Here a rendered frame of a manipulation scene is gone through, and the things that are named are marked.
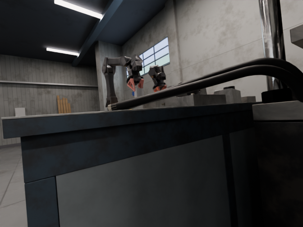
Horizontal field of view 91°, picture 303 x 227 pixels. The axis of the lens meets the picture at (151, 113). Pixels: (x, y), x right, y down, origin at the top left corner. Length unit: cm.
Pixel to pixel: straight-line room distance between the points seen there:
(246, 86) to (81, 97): 754
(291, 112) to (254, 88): 266
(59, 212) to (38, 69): 854
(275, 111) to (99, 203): 60
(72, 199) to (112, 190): 9
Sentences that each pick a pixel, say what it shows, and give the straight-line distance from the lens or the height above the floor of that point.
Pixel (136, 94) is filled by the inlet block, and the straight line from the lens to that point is 93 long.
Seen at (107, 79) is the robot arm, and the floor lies 109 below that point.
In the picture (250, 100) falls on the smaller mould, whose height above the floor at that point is 83.
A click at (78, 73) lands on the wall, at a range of 905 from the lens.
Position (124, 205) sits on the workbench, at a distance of 46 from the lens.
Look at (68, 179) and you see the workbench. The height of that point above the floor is 66.
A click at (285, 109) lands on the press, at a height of 76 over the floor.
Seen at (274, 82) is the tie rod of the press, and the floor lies 86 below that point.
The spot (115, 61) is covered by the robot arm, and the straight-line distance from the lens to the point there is 119.
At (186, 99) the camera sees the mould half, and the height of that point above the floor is 84.
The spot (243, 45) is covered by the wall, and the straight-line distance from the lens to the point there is 349.
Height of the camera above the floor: 78
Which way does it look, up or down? 1 degrees up
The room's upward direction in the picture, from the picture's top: 5 degrees counter-clockwise
